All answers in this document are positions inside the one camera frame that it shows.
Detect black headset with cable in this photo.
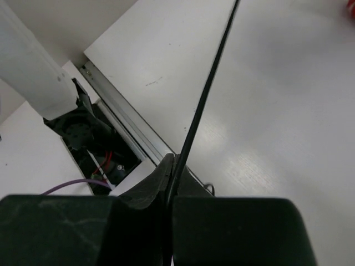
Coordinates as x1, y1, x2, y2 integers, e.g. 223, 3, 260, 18
162, 0, 240, 265

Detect red headphones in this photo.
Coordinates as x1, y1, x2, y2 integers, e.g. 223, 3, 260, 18
346, 0, 355, 18

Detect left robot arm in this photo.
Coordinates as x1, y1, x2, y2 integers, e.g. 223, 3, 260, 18
1, 1, 117, 154

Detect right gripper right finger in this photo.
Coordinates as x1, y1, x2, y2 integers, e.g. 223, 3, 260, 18
171, 167, 317, 265

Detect aluminium rail front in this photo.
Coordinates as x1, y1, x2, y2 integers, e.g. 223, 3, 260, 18
79, 60, 206, 192

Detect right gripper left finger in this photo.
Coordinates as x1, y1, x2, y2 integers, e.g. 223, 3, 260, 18
1, 154, 174, 265

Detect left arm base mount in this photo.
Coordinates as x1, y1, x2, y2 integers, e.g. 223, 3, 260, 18
60, 99, 144, 196

